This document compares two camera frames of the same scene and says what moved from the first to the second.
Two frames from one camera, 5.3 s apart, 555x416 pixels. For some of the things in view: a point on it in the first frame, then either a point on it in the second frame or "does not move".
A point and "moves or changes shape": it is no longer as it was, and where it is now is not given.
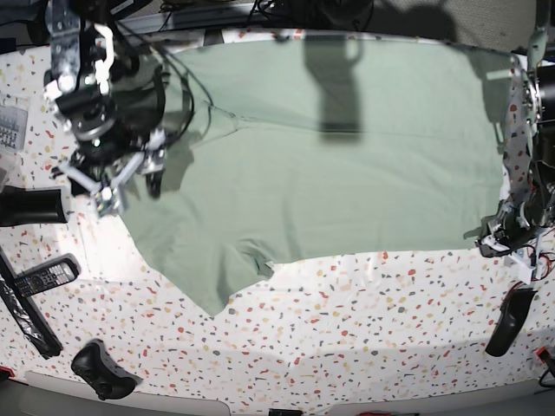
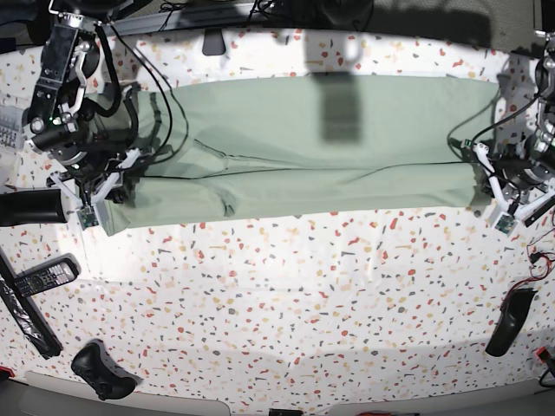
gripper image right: (516, 224) → (523, 183)
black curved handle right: (514, 305) does not move
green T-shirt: (290, 149) moves or changes shape
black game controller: (109, 380) does not move
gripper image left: (107, 149) → (93, 168)
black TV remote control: (57, 270) does not move
